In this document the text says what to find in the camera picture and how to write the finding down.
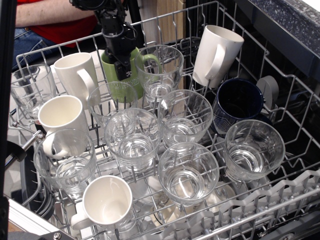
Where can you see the white mug front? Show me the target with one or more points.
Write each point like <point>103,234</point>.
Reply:
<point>107,202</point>

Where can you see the grey wire dishwasher rack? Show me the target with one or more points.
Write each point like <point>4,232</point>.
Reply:
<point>285,205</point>

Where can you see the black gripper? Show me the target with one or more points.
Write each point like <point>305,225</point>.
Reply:
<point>120,37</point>

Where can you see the green Simons Institute mug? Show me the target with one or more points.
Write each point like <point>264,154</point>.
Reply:
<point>113,72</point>

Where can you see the clear glass front centre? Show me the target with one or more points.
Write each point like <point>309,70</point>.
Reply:
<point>188,173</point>

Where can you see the clear glass centre right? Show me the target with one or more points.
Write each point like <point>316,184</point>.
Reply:
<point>185,116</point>

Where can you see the dark blue mug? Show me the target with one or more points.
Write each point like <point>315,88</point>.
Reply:
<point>235,100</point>

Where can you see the person in red shirt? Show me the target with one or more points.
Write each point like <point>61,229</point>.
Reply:
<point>32,38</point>

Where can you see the tall white mug rear right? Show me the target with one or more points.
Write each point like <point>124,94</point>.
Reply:
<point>217,51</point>

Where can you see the clear glass rear centre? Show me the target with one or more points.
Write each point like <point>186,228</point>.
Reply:
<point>159,70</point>

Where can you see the clear glass far left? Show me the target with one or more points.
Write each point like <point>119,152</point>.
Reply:
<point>31,87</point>

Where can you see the speckled dark countertop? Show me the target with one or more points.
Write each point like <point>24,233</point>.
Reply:
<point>292,27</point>

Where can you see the white mug left middle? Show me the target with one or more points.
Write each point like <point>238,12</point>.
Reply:
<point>65,123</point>

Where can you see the clear glass front left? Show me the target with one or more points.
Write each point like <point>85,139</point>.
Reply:
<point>66,160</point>

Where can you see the clear glass before green mug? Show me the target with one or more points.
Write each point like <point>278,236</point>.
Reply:
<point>109,98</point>

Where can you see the person's bare forearm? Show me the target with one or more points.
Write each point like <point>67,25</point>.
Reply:
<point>48,12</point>

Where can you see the tall white mug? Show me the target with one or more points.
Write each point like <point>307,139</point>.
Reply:
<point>217,51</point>
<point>77,74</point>

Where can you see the clear glass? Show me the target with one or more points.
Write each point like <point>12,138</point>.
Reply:
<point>252,149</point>
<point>133,137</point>
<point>159,70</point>
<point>66,160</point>
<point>185,116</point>
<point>188,173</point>
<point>31,87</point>

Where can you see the tall white mug rear left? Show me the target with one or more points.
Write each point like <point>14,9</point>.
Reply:
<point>77,74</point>

